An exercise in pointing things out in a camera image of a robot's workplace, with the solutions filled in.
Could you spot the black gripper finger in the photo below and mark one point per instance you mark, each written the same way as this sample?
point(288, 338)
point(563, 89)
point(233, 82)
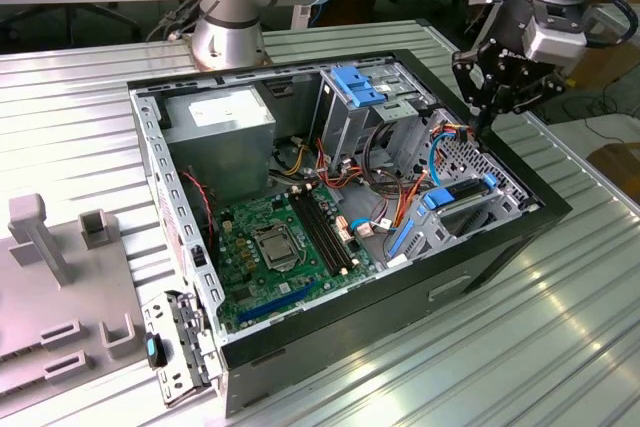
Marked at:
point(547, 87)
point(472, 72)

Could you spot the hard disk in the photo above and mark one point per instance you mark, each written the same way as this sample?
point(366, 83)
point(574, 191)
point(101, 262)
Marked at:
point(442, 198)

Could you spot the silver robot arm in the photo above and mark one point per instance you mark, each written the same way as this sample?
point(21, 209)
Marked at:
point(225, 32)

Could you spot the metal disk bay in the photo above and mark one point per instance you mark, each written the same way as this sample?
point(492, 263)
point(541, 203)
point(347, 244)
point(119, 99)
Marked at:
point(505, 207)

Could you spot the cardboard box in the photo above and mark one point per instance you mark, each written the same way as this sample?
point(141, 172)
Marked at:
point(617, 162)

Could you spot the blue drive cage latch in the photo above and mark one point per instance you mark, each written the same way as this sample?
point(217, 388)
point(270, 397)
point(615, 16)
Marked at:
point(360, 89)

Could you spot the metal drive cage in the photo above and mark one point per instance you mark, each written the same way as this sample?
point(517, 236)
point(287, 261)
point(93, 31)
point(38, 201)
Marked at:
point(345, 132)

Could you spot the white upright box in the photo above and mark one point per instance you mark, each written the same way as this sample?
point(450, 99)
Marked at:
point(300, 17)

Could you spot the black RAM slot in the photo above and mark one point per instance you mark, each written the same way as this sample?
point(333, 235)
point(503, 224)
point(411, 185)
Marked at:
point(315, 232)
point(332, 232)

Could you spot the silver CPU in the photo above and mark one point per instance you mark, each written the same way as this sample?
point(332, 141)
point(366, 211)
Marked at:
point(277, 249)

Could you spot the black open PC case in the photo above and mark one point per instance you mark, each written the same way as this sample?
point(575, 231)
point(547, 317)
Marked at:
point(400, 327)

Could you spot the grey power supply unit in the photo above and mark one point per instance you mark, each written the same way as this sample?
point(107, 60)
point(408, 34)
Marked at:
point(220, 157)

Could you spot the CPU socket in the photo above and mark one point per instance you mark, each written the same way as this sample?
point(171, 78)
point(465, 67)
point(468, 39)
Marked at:
point(256, 247)

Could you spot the blue expansion slot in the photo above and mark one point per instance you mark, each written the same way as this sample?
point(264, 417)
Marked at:
point(275, 304)

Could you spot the green motherboard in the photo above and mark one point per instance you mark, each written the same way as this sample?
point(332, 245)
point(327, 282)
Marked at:
point(260, 297)

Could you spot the grey parts rack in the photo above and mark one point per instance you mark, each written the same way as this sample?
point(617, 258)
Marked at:
point(60, 307)

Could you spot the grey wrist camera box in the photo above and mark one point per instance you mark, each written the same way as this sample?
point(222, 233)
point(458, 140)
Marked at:
point(552, 39)

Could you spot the brown arm base plate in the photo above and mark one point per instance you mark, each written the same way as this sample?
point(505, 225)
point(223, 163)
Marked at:
point(189, 49)

